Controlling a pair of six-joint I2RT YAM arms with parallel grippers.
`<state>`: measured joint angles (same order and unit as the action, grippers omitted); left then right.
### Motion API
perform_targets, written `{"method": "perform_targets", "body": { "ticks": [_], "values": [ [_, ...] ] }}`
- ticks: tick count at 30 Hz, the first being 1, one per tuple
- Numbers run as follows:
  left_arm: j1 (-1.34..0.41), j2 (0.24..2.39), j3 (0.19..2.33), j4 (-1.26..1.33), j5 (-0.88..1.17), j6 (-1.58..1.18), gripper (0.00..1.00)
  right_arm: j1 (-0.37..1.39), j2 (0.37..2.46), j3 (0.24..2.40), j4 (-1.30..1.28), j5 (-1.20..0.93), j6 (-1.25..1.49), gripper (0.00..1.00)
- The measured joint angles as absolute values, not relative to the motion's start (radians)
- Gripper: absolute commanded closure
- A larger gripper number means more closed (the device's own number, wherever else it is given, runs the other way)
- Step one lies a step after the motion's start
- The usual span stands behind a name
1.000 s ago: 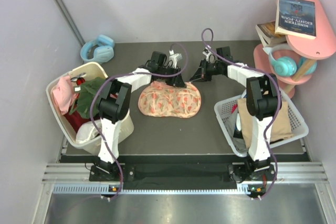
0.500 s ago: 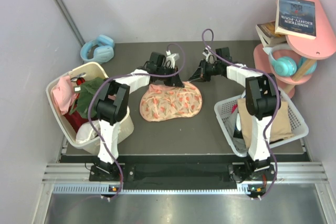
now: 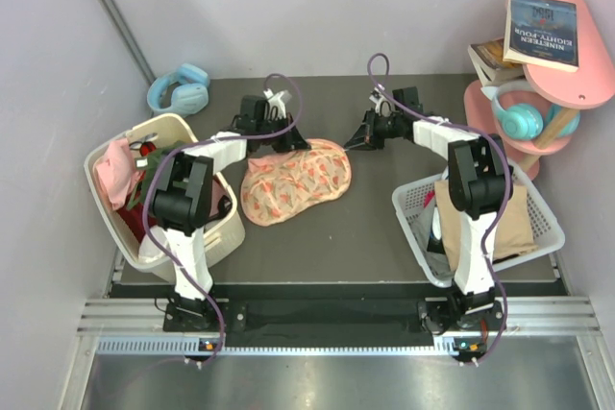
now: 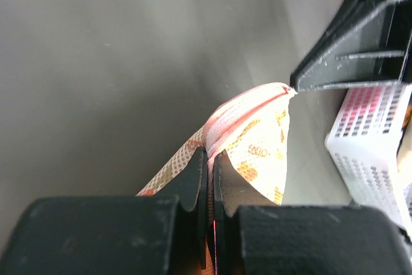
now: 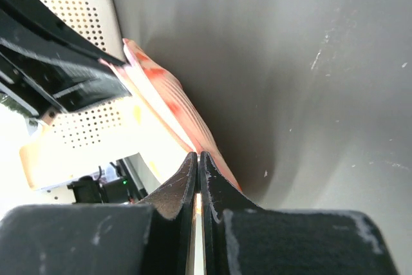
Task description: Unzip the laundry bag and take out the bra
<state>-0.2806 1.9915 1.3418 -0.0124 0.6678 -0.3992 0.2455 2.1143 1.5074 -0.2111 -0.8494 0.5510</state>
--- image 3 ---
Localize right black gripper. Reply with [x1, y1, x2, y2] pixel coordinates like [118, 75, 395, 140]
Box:
[344, 109, 404, 152]

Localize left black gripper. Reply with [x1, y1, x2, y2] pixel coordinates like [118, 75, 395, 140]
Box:
[256, 112, 309, 153]

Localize floral mesh laundry bag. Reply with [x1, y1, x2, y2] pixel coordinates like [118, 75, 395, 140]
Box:
[240, 138, 352, 227]

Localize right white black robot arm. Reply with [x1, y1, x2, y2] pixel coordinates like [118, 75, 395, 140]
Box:
[344, 84, 513, 329]

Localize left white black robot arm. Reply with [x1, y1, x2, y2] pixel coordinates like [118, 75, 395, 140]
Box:
[144, 89, 310, 332]

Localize cream laundry basket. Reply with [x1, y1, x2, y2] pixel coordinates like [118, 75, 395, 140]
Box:
[85, 114, 245, 282]

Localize blue headphones on table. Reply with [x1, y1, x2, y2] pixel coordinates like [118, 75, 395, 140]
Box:
[146, 63, 210, 117]

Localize grey garment in basket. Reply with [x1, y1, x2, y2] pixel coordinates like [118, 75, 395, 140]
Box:
[411, 208, 453, 279]

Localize dark green garment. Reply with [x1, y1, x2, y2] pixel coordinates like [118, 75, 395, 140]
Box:
[125, 141, 184, 210]

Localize stacked paperback books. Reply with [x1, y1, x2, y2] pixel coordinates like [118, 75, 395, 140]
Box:
[467, 37, 525, 86]

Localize teal headphones on shelf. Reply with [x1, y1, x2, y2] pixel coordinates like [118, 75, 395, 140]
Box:
[481, 80, 563, 140]

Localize red garment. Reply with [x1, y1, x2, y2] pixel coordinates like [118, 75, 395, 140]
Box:
[117, 203, 145, 243]

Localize beige folded garment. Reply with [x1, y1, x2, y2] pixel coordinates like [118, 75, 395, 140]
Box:
[434, 180, 537, 271]

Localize pink garment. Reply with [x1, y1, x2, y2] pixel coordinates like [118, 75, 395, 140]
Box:
[95, 138, 142, 210]

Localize white garment in basket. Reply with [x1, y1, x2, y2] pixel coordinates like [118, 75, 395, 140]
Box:
[137, 235, 168, 266]

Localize Nineteen Eighty-Four book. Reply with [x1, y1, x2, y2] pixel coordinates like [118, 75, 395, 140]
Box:
[503, 0, 578, 72]

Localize white perforated plastic basket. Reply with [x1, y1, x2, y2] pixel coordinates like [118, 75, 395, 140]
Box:
[392, 162, 565, 288]

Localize pink tiered shelf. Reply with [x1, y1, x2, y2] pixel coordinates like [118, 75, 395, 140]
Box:
[463, 0, 611, 181]

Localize pink bra strap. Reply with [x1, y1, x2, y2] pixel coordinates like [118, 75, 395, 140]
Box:
[247, 154, 289, 174]

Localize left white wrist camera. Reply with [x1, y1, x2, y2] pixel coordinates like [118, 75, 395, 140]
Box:
[263, 88, 292, 120]

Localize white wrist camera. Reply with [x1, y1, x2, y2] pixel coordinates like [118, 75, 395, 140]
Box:
[369, 85, 393, 116]
[263, 88, 292, 120]

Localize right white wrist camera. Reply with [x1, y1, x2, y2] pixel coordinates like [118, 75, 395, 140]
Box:
[369, 85, 393, 116]

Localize aluminium rail frame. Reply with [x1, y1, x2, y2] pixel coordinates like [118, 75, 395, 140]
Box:
[61, 255, 614, 409]

